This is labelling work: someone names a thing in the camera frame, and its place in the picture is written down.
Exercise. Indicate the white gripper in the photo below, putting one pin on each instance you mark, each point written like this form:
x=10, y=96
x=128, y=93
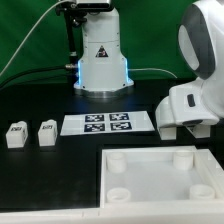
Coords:
x=184, y=107

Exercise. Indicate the white square table top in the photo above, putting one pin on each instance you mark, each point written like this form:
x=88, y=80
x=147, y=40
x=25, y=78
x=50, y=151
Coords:
x=159, y=174

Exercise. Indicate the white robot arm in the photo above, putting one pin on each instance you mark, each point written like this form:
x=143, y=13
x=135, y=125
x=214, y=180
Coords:
x=103, y=68

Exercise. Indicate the white marker sheet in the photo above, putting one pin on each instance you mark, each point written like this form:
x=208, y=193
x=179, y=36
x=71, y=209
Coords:
x=115, y=122

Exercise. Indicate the black camera stand pole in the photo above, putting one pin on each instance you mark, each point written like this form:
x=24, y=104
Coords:
x=74, y=18

